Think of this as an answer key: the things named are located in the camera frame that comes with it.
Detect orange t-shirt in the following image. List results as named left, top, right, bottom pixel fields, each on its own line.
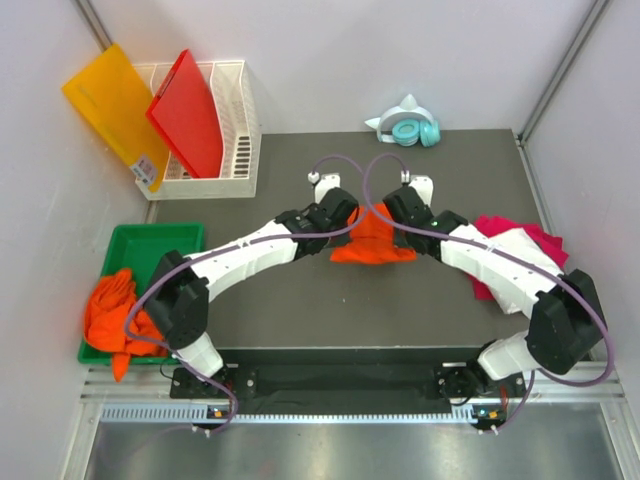
left=84, top=268, right=168, bottom=382
left=330, top=203, right=417, bottom=265

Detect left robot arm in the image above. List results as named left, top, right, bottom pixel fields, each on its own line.
left=142, top=187, right=358, bottom=397

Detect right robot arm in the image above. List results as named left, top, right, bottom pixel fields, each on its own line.
left=383, top=185, right=607, bottom=396

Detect magenta folded t-shirt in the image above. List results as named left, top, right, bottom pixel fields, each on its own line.
left=474, top=215, right=569, bottom=269

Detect white folded t-shirt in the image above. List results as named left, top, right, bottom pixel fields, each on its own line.
left=492, top=227, right=566, bottom=316

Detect teal cat-ear headphones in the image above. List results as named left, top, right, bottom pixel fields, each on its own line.
left=365, top=94, right=441, bottom=148

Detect green plastic bin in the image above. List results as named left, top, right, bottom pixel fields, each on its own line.
left=77, top=223, right=205, bottom=366

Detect white file organizer basket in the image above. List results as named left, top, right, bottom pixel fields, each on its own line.
left=135, top=60, right=262, bottom=201

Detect red folder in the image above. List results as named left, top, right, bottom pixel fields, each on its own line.
left=146, top=49, right=224, bottom=179

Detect orange t-shirt in bin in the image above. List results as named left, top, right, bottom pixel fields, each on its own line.
left=84, top=268, right=168, bottom=382

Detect yellow folder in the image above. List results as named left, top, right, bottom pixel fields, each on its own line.
left=62, top=44, right=169, bottom=192

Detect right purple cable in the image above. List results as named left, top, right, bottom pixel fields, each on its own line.
left=363, top=153, right=615, bottom=436

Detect purple cable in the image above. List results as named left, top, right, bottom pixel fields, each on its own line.
left=123, top=154, right=371, bottom=435
left=363, top=153, right=615, bottom=436

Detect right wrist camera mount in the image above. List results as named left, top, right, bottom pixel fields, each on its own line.
left=401, top=170, right=434, bottom=206

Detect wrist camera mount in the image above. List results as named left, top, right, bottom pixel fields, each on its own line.
left=307, top=171, right=341, bottom=203
left=401, top=170, right=434, bottom=206

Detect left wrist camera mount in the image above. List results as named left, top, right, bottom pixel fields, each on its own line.
left=307, top=171, right=341, bottom=203

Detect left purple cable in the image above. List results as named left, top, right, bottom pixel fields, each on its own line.
left=123, top=154, right=371, bottom=435

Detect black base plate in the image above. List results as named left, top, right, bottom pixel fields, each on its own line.
left=169, top=345, right=591, bottom=414

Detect aluminium frame rail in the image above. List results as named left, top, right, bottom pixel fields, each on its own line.
left=80, top=360, right=625, bottom=430

